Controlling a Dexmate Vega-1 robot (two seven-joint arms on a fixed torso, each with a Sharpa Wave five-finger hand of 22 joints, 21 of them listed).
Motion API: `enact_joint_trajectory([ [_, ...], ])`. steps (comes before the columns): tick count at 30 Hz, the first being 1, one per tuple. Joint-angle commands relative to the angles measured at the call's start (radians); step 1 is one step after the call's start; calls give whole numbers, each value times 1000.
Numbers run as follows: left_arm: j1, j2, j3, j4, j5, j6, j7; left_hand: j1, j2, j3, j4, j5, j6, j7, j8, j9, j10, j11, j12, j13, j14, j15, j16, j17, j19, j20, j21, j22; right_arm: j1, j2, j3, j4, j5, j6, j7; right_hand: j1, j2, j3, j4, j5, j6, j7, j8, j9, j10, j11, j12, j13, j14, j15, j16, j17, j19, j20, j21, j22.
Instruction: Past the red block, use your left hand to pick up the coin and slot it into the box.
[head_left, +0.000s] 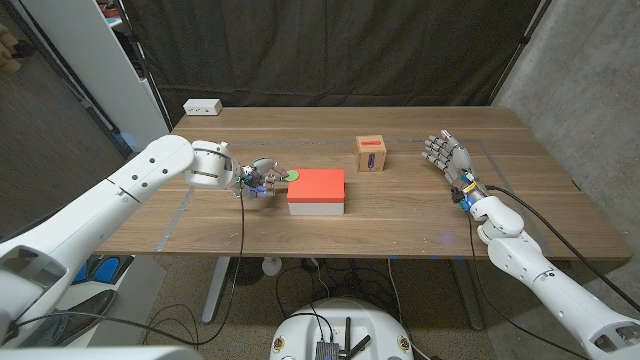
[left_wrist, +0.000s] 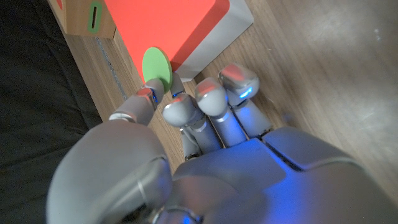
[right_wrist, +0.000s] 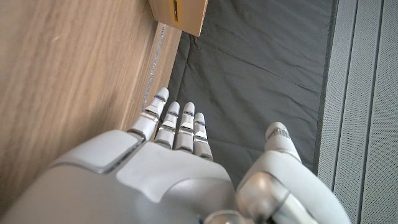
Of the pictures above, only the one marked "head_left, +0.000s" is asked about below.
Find dark leather shoe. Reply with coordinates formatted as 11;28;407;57
29;288;119;346

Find black electronics box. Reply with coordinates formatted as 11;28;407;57
314;341;341;360

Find white table leg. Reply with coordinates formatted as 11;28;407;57
201;256;232;325

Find white power outlet box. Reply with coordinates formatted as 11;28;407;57
182;98;223;117

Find black backdrop stand pole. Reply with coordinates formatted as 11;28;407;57
114;0;174;132
487;0;554;106

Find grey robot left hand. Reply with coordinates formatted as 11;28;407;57
233;157;290;200

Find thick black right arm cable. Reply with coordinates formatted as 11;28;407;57
485;184;640;314

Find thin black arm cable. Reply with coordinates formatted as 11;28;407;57
9;184;247;349
467;211;592;360

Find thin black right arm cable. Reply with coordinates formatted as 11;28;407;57
467;211;592;360

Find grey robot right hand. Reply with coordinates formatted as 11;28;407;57
420;129;489;209

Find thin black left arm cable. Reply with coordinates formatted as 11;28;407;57
9;184;247;349

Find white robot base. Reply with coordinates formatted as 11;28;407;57
269;298;415;360

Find white cabinet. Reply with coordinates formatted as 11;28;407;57
19;0;171;153

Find black round fan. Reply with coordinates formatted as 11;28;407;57
228;257;265;287

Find wooden blocks stack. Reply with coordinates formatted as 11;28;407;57
0;23;22;76

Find blue foot pedal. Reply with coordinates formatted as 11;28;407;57
93;256;134;285

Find black floor cable bundle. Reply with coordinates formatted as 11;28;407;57
274;257;401;326

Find red block with white base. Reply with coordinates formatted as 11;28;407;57
286;168;347;217

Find wooden slotted box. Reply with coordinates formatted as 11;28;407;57
355;134;388;173

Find white robot torso shell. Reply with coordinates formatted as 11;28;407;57
0;345;204;360

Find black backdrop curtain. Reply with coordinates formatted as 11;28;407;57
122;0;544;126

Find grey table leg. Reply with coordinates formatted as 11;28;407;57
449;258;485;331

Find white round stand foot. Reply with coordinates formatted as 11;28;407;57
261;256;283;278

